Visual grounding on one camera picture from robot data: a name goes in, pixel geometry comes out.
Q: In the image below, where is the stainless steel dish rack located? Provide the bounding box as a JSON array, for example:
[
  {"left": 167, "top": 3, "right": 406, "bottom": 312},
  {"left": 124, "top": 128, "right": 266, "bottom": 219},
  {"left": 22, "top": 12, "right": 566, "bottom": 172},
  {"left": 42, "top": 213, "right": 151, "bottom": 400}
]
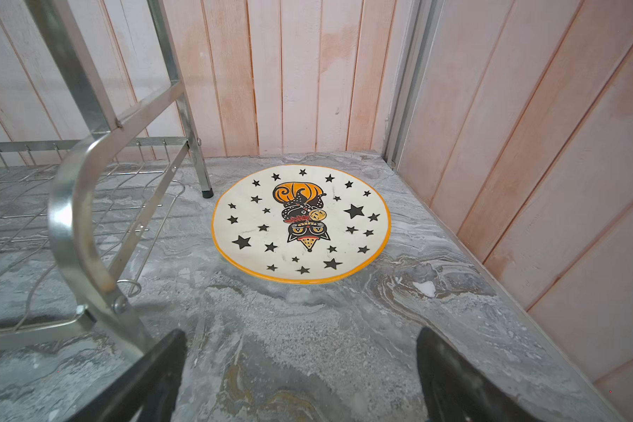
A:
[{"left": 0, "top": 1, "right": 213, "bottom": 359}]

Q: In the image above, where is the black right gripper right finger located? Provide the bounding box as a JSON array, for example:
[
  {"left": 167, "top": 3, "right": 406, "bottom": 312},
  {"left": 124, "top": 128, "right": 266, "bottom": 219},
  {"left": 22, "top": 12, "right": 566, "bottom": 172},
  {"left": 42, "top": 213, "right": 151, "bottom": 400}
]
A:
[{"left": 416, "top": 327, "right": 537, "bottom": 421}]

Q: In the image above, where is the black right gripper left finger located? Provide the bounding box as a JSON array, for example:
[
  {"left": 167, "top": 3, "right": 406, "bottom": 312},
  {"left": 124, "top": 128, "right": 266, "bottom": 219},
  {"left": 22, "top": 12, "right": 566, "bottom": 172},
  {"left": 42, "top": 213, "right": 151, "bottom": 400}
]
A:
[{"left": 69, "top": 329, "right": 187, "bottom": 421}]

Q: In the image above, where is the cat and stars orange-rim plate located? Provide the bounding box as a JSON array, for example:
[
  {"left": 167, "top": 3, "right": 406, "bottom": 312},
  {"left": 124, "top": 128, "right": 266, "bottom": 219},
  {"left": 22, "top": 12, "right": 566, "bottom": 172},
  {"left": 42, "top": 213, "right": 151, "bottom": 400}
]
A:
[{"left": 211, "top": 165, "right": 392, "bottom": 285}]

